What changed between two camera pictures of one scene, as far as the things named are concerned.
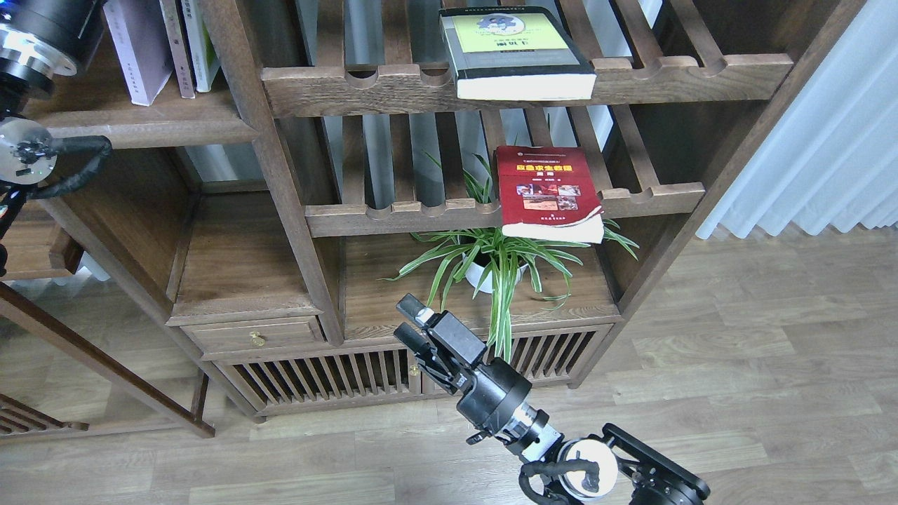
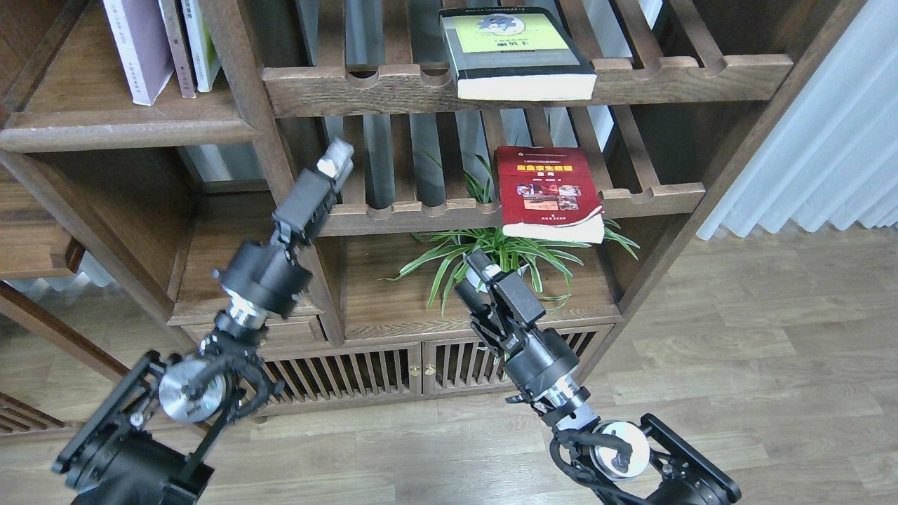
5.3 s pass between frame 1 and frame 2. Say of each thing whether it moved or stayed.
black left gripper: moved
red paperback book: stayed
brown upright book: stayed
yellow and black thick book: stayed
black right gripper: moved
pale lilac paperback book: stayed
